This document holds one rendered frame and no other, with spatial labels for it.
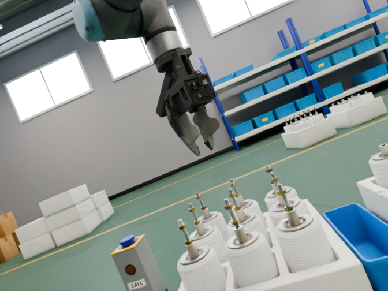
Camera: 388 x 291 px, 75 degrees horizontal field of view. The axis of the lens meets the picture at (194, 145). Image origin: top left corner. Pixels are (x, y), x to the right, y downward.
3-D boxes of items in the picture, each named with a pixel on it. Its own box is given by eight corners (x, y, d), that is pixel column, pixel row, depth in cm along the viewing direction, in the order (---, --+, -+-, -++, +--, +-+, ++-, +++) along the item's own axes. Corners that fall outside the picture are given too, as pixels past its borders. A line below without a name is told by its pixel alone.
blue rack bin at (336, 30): (314, 47, 525) (312, 42, 525) (332, 40, 523) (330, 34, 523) (325, 38, 476) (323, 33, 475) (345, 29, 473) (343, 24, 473)
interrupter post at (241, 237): (239, 239, 58) (234, 226, 58) (249, 237, 57) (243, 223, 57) (237, 245, 56) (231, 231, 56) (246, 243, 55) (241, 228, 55)
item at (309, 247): (355, 318, 48) (318, 230, 47) (302, 319, 52) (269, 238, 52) (350, 283, 56) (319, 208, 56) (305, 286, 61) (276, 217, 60)
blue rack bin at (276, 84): (262, 97, 535) (259, 88, 534) (280, 90, 531) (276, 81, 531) (268, 93, 485) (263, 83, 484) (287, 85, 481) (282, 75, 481)
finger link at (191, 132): (200, 154, 49) (187, 108, 50) (185, 159, 54) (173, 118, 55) (213, 150, 51) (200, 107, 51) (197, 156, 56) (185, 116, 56)
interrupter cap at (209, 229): (185, 243, 69) (184, 241, 69) (197, 230, 75) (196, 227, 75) (208, 239, 65) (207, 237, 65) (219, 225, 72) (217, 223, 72)
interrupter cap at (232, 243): (233, 235, 61) (232, 232, 61) (262, 229, 58) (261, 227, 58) (223, 253, 55) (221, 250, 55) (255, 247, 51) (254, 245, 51)
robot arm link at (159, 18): (116, 4, 55) (150, 4, 60) (137, 52, 55) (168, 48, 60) (129, -23, 48) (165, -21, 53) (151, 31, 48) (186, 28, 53)
